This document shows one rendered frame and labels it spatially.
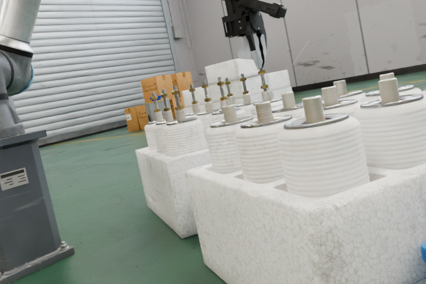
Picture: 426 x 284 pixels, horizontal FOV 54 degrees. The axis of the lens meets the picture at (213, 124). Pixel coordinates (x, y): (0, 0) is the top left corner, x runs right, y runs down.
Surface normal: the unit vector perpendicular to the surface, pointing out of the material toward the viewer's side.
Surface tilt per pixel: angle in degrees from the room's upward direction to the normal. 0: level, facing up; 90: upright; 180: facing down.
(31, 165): 90
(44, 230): 90
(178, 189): 90
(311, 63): 90
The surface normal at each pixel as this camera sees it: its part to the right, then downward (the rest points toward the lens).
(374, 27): -0.67, 0.20
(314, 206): -0.20, -0.98
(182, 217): 0.35, 0.00
